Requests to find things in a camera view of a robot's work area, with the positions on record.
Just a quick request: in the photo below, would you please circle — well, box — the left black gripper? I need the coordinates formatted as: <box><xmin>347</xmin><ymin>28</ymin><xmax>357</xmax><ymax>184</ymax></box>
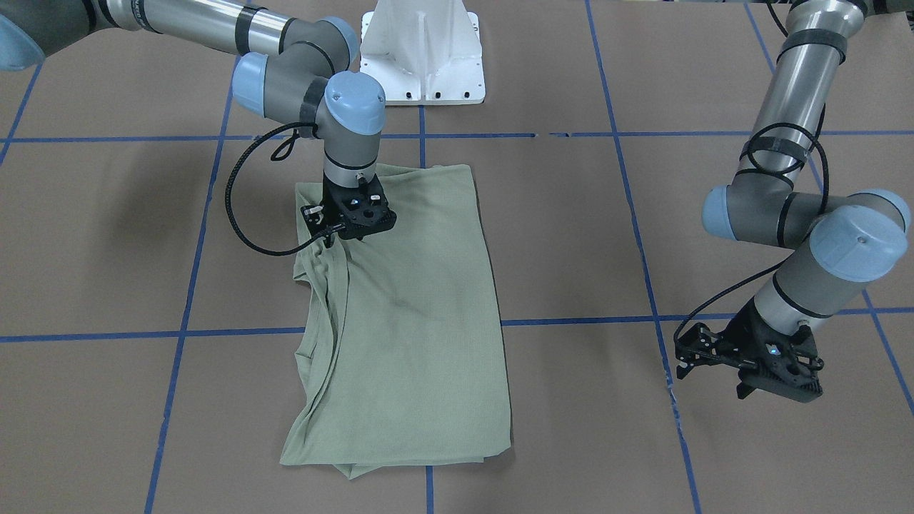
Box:
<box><xmin>673</xmin><ymin>297</ymin><xmax>825</xmax><ymax>403</ymax></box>

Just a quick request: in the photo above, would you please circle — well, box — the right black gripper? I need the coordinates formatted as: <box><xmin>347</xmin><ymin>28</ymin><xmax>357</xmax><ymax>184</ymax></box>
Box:
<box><xmin>300</xmin><ymin>178</ymin><xmax>397</xmax><ymax>248</ymax></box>

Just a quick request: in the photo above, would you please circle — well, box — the olive green long-sleeve shirt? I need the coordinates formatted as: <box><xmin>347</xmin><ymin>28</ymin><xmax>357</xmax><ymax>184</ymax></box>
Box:
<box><xmin>280</xmin><ymin>165</ymin><xmax>511</xmax><ymax>479</ymax></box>

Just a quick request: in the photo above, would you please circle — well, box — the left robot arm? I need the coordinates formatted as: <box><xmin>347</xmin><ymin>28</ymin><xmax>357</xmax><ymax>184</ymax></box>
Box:
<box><xmin>673</xmin><ymin>1</ymin><xmax>912</xmax><ymax>403</ymax></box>

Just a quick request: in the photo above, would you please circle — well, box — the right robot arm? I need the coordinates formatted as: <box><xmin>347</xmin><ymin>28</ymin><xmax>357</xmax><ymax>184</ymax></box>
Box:
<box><xmin>1</xmin><ymin>1</ymin><xmax>397</xmax><ymax>246</ymax></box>

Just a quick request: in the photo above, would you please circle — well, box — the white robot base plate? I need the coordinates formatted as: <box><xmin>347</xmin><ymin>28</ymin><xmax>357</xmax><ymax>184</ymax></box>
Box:
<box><xmin>360</xmin><ymin>1</ymin><xmax>486</xmax><ymax>106</ymax></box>

